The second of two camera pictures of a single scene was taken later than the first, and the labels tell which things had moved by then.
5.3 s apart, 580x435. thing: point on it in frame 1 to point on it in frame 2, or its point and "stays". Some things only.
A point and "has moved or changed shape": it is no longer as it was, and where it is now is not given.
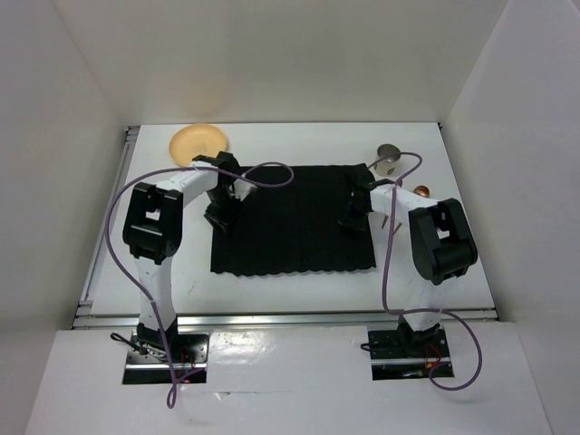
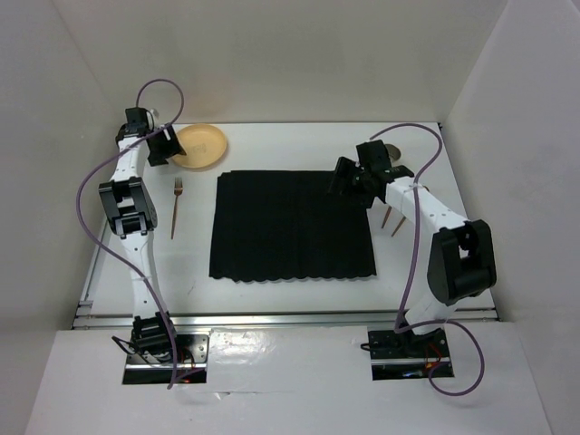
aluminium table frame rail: x=83 y=319 stays
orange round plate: x=195 y=140 stays
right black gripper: x=350 y=223 to x=347 y=169
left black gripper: x=226 y=219 to x=170 y=148
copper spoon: x=421 y=190 has moved or changed shape
